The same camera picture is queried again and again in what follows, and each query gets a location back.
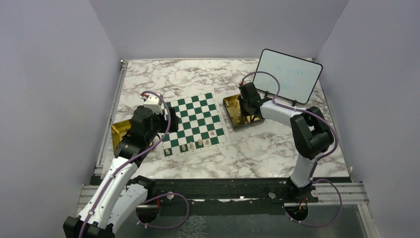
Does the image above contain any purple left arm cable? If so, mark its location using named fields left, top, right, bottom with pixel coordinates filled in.
left=77, top=90, right=172, bottom=238

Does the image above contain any green white chess board mat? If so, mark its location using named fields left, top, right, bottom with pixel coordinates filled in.
left=158, top=91, right=231, bottom=160

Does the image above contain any gold tin with dark pieces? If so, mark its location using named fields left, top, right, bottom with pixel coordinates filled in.
left=111, top=119, right=131, bottom=152

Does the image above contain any small whiteboard on stand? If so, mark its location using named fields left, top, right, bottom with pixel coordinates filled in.
left=253, top=49, right=323, bottom=104

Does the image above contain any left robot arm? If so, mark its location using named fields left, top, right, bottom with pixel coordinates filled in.
left=63, top=106, right=179, bottom=238

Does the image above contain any gold tin with light pieces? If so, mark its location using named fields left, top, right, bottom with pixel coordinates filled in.
left=222, top=94, right=264, bottom=131

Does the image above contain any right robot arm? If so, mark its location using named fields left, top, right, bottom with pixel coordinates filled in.
left=238, top=83, right=335, bottom=202

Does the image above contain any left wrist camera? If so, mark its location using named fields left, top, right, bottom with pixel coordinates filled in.
left=143, top=93, right=163, bottom=115

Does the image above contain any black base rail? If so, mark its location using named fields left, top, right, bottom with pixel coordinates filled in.
left=90, top=177, right=368, bottom=218

